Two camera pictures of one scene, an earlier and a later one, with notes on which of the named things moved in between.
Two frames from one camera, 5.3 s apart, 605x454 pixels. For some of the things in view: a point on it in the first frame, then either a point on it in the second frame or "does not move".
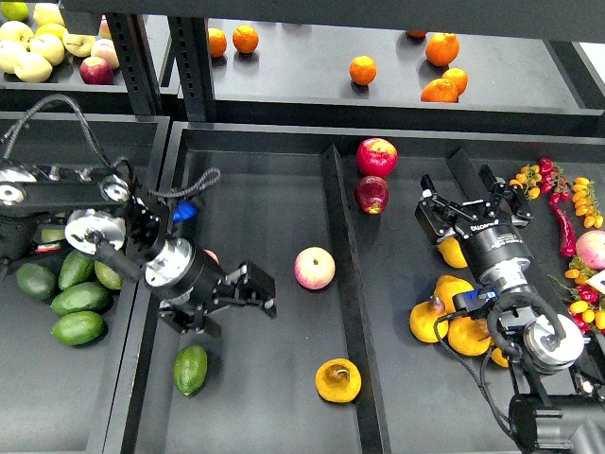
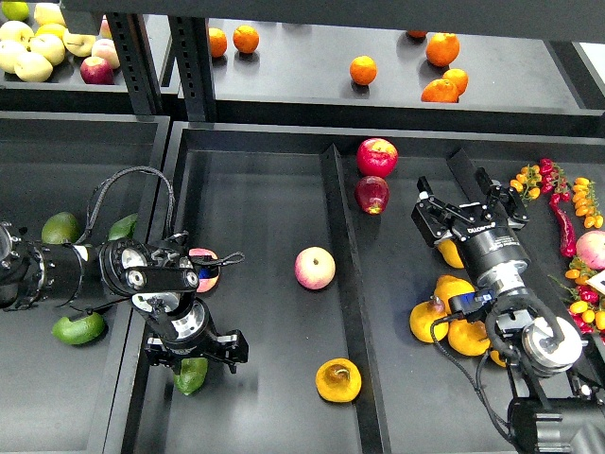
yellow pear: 338,379 does not move
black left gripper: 179,268 -> 197,336
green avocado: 189,368 does not move
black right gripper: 498,255 does not move
